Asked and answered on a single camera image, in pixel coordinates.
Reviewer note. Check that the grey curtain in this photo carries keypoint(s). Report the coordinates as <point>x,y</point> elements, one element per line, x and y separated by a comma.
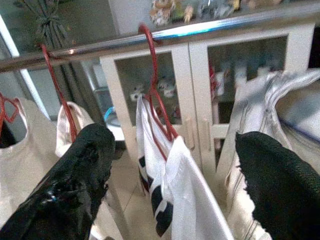
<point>77,87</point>

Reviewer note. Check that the metal clothes rack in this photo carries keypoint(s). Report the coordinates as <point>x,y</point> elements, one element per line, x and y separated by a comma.
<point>105,47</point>

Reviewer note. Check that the beige striped jacket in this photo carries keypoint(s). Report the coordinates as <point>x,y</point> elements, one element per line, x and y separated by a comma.
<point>252,117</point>

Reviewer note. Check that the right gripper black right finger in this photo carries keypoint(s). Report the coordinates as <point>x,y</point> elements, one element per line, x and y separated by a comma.
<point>282,190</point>

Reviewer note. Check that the blue-rimmed basin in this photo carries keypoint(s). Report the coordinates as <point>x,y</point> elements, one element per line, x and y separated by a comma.
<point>111,117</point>

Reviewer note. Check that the white ceramic figurine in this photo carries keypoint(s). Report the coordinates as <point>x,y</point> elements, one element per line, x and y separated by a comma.
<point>136,93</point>
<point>167,87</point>

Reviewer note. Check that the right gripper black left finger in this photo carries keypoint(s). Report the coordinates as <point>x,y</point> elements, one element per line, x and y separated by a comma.
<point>70,180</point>

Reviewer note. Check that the small beige figurine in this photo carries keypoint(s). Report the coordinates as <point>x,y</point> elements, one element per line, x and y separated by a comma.
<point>188,13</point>

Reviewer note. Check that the beige plush figurine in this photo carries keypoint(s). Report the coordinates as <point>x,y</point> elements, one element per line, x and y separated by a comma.
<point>162,11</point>

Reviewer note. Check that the white shirt dark print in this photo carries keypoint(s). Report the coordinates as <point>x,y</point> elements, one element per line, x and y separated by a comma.
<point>185,187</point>

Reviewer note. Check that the white framed glass door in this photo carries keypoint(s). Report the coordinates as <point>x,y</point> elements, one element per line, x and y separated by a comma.
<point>30,85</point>

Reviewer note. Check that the grey-blue ornament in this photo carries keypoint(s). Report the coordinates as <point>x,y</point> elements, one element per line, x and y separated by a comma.
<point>212,7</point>

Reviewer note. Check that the white glass-door cabinet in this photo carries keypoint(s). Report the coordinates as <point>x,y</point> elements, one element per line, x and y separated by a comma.
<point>185,87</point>

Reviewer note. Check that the cream tank top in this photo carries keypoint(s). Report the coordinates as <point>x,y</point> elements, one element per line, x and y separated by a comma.
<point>25,162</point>

